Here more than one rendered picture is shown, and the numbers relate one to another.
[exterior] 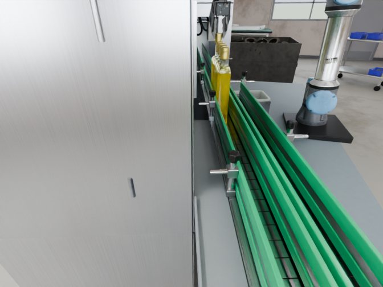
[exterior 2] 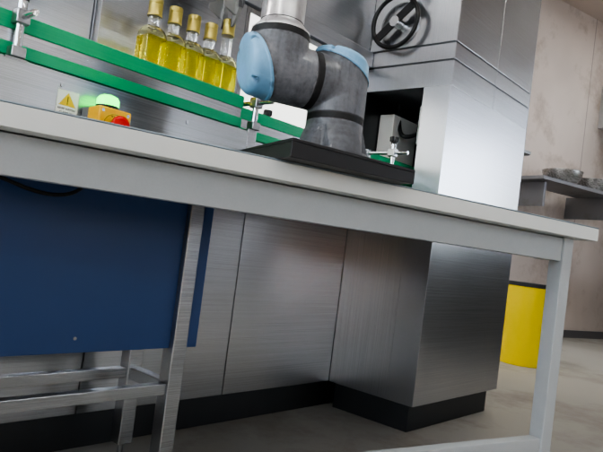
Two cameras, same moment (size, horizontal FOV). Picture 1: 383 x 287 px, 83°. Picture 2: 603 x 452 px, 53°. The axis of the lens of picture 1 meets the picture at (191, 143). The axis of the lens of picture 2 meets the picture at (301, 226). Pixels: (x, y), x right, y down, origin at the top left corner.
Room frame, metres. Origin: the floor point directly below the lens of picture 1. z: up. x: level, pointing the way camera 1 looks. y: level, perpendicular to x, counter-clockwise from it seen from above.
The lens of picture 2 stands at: (0.17, -1.45, 0.61)
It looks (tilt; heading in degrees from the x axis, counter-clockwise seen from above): 2 degrees up; 43
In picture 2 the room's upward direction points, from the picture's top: 7 degrees clockwise
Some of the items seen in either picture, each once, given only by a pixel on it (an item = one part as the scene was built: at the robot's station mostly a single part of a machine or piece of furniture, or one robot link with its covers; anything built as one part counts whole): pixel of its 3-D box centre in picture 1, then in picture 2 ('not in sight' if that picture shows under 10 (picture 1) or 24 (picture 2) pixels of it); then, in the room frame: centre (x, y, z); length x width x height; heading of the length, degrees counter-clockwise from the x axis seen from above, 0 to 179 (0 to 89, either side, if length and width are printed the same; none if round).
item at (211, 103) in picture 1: (207, 106); not in sight; (0.87, -0.07, 0.94); 0.07 x 0.04 x 0.13; 91
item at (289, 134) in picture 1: (294, 139); (26, 21); (0.58, -0.32, 0.94); 0.07 x 0.04 x 0.13; 91
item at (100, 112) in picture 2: not in sight; (105, 128); (0.75, -0.34, 0.79); 0.07 x 0.07 x 0.07; 1
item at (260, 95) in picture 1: (248, 101); not in sight; (1.30, -0.36, 0.80); 0.22 x 0.17 x 0.09; 91
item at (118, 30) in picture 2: (190, 40); (232, 57); (1.32, 0.00, 1.15); 0.90 x 0.03 x 0.34; 1
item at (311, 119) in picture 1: (312, 111); (332, 142); (1.08, -0.65, 0.82); 0.15 x 0.15 x 0.10
